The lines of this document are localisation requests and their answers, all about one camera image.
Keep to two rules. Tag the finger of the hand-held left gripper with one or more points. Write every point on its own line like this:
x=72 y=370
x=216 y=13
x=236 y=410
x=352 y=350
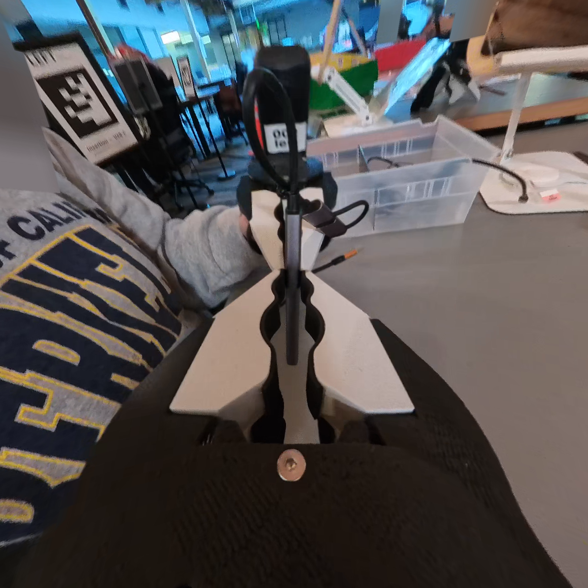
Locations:
x=310 y=248
x=265 y=225

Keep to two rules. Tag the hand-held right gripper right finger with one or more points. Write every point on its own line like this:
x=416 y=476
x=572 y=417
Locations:
x=363 y=363

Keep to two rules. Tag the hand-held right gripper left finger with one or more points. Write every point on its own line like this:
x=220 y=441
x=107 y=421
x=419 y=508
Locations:
x=229 y=363

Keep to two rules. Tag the clear plastic storage bin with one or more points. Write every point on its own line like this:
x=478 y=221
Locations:
x=413 y=202

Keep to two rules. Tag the person's left hand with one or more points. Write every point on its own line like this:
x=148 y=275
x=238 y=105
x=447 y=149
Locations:
x=245 y=227

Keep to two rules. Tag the green and yellow panel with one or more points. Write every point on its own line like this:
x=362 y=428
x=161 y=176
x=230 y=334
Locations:
x=344 y=89

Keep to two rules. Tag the person's grey printed sweatshirt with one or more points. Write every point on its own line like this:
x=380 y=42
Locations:
x=69 y=298

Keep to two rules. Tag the framed black white marker sign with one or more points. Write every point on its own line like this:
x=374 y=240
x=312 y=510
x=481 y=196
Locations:
x=78 y=92

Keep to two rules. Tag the small red white label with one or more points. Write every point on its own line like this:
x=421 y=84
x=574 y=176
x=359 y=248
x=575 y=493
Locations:
x=549 y=195

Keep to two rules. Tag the bent plywood chair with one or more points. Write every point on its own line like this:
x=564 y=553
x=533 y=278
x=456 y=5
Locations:
x=542 y=23

